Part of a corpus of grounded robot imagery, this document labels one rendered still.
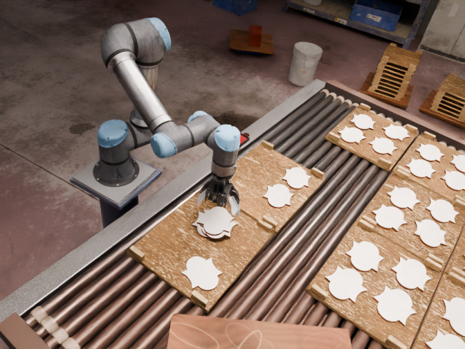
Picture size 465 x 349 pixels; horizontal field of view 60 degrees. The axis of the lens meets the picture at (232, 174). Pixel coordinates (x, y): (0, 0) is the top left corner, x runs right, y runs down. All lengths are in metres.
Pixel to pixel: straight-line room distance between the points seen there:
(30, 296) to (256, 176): 0.95
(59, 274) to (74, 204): 1.50
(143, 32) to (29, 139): 2.24
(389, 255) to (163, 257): 0.83
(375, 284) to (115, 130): 1.10
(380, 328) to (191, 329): 0.61
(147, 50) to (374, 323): 1.15
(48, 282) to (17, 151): 2.08
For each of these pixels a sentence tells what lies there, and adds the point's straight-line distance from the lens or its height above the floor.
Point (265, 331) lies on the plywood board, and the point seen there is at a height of 1.04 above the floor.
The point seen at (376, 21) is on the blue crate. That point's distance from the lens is 6.07.
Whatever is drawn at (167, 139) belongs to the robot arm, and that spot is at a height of 1.37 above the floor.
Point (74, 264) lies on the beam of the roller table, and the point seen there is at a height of 0.92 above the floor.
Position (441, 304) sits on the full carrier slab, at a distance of 1.61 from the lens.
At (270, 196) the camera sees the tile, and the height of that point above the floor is 0.95.
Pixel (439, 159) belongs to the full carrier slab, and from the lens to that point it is 2.22.
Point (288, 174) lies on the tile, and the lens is 1.77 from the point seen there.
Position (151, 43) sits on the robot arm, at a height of 1.49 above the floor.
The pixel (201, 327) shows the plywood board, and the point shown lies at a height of 1.04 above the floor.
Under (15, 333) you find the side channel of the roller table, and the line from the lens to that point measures 1.34.
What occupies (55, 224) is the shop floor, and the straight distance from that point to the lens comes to 2.82.
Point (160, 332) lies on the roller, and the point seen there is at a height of 0.92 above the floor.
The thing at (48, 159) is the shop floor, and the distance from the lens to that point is 3.28.
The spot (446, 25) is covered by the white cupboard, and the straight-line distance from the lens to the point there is 6.03.
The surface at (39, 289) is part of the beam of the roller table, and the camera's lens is 1.44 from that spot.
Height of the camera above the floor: 2.09
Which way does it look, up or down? 42 degrees down
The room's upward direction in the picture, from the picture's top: 10 degrees clockwise
